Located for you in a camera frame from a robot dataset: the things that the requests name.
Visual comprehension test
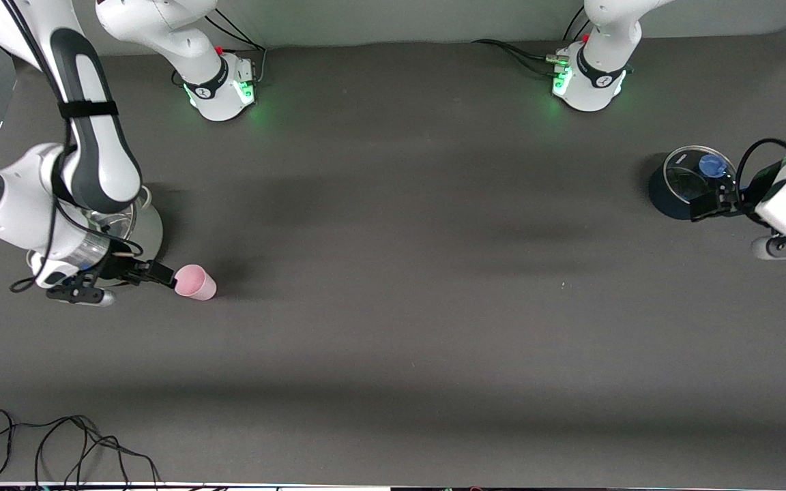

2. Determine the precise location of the grey-green stockpot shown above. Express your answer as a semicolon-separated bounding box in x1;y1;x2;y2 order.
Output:
83;185;164;287

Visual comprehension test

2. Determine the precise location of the pink plastic cup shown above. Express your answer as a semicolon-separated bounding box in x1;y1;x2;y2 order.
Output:
174;264;218;301

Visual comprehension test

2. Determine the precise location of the glass lid with blue knob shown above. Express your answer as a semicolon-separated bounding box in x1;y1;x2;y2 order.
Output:
663;145;739;205

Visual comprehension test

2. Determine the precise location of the black arm-routed cable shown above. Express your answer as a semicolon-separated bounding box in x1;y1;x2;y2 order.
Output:
734;138;786;219
10;136;145;294

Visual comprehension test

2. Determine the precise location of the black velcro strap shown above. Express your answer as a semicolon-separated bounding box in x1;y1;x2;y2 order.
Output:
57;100;120;121

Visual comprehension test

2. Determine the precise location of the glass lid with steel knob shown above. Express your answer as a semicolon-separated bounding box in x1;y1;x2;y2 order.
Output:
86;207;136;241

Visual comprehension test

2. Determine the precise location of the dark blue saucepan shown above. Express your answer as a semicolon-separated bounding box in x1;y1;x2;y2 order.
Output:
648;145;748;221

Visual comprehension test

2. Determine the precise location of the thin black loose cable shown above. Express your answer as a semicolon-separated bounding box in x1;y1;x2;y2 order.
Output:
0;409;162;488

